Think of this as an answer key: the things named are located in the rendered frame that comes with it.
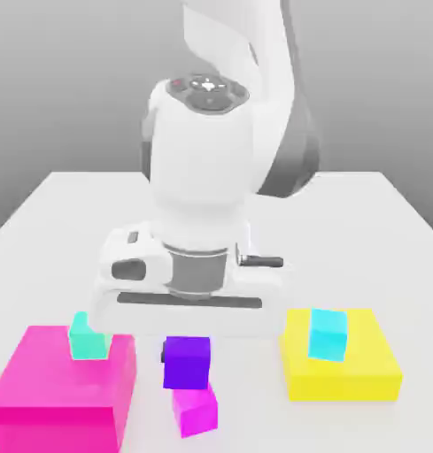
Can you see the small purple cube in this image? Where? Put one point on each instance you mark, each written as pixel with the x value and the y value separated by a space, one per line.
pixel 186 364

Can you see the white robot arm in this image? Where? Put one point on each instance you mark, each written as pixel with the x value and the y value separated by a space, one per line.
pixel 202 159

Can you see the large magenta box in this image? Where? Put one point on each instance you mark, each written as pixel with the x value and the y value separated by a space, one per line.
pixel 56 396

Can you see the small magenta cube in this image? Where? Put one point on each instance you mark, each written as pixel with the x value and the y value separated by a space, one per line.
pixel 196 412

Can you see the small cyan cube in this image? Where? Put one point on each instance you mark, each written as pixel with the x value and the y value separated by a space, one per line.
pixel 327 336

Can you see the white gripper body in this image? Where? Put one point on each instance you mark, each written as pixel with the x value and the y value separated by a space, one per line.
pixel 187 318

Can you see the small mint green cube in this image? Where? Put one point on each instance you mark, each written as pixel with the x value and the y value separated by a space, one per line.
pixel 86 345

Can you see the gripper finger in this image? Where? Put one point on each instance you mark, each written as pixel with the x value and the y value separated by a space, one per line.
pixel 163 353

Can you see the large yellow box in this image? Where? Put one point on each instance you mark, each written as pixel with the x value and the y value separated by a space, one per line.
pixel 343 378

